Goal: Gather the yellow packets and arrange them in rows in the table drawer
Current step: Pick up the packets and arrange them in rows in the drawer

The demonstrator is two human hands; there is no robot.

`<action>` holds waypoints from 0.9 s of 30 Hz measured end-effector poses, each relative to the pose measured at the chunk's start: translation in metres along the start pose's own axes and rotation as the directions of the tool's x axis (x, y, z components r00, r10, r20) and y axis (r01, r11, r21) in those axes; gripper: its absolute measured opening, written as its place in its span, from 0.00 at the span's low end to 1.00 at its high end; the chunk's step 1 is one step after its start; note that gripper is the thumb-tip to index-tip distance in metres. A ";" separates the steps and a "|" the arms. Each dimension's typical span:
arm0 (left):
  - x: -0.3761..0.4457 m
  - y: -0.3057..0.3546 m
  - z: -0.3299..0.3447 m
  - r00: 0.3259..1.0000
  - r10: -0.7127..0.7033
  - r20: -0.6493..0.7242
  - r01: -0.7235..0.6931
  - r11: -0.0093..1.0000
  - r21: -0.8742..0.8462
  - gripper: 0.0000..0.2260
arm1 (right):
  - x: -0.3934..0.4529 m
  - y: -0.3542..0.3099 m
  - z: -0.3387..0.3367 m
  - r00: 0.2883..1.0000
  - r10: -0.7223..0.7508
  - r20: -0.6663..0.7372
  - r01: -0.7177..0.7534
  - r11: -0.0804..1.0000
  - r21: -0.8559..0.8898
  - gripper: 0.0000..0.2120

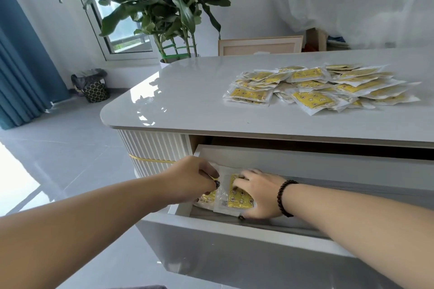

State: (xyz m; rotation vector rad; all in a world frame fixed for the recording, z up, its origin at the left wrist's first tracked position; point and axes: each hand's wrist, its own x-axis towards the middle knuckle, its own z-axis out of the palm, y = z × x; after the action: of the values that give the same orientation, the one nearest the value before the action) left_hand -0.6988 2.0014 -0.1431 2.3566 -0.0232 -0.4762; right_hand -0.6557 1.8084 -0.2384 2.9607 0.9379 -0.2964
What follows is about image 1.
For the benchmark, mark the person's left hand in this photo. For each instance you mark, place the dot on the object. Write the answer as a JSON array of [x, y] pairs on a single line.
[[190, 180]]

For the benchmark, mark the person's right hand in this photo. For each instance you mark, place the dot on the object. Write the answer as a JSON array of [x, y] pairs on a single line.
[[264, 194]]

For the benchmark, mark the white drawer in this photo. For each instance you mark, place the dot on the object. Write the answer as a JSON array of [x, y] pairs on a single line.
[[305, 163]]

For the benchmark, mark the pile of yellow packets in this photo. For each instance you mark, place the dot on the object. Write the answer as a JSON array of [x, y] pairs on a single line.
[[339, 89]]

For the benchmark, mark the person's right forearm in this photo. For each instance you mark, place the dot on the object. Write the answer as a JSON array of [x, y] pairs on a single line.
[[356, 224]]

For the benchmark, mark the person's left forearm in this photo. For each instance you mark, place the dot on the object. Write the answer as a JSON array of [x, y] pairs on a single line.
[[67, 231]]

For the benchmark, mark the yellow tape strip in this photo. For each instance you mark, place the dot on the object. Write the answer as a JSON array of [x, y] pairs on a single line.
[[152, 159]]

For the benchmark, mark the white plant pot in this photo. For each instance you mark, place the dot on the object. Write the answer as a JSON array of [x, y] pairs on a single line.
[[163, 64]]

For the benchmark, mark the small white framed window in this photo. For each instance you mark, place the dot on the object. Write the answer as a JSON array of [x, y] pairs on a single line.
[[101, 51]]

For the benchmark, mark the brown cardboard box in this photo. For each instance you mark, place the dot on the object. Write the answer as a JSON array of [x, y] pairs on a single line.
[[317, 40]]

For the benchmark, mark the large green leafy plant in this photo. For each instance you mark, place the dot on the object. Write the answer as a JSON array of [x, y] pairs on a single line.
[[162, 1]]

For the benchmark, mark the blue curtain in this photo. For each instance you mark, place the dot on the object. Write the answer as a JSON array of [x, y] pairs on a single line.
[[20, 78]]

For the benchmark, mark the white sheer dust cover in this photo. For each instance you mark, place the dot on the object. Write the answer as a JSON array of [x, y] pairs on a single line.
[[356, 1]]

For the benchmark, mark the wooden picture frame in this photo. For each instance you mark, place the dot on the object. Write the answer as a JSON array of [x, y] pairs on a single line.
[[257, 48]]

